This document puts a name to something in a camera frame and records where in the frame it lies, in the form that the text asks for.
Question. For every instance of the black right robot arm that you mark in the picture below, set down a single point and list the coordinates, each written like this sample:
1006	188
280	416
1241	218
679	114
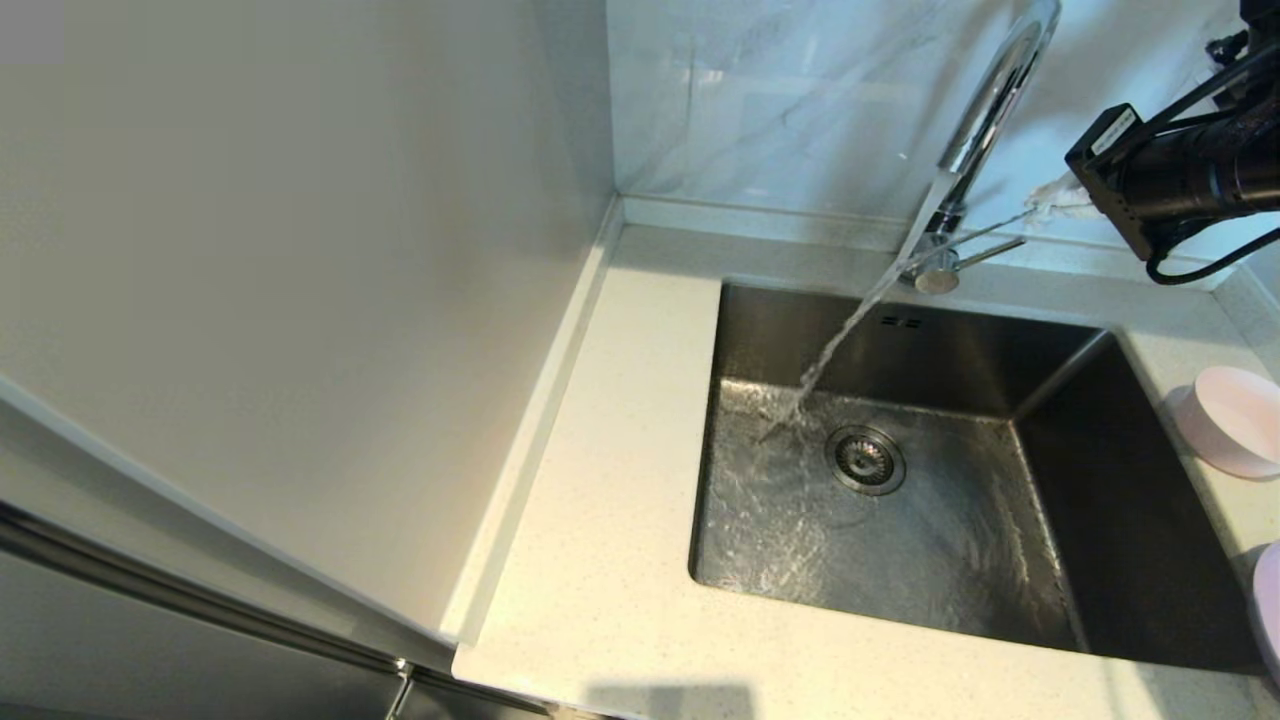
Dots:
1262	160

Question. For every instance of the white tall cabinet panel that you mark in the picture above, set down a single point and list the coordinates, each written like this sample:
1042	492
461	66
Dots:
300	250

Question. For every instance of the lilac plate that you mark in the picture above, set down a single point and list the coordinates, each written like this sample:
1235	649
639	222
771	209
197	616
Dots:
1268	610

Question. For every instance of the running water stream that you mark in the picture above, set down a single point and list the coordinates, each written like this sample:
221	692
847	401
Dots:
830	350

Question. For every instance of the pink bowl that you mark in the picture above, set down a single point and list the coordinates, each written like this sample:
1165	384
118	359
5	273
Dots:
1235	420

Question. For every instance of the metal spoon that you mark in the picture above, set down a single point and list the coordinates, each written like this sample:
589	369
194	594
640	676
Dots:
1000	222

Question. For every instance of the chrome gooseneck faucet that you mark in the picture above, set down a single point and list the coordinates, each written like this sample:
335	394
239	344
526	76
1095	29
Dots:
1000	90

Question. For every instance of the grey appliance front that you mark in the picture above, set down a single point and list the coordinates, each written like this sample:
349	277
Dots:
150	650

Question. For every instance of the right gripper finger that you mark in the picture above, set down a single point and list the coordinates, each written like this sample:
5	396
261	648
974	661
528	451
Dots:
1065	184
1060	203

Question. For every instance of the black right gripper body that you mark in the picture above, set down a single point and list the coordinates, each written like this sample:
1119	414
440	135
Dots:
1170	180

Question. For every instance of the stainless steel sink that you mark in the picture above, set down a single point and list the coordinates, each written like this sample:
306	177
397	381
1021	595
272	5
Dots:
950	560

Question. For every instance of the round metal drain strainer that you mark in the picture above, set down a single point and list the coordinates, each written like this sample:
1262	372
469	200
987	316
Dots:
866	460

